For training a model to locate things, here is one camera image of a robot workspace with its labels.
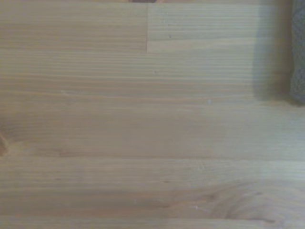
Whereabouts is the grey-blue terry towel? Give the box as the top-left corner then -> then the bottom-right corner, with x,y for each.
288,0 -> 305,104

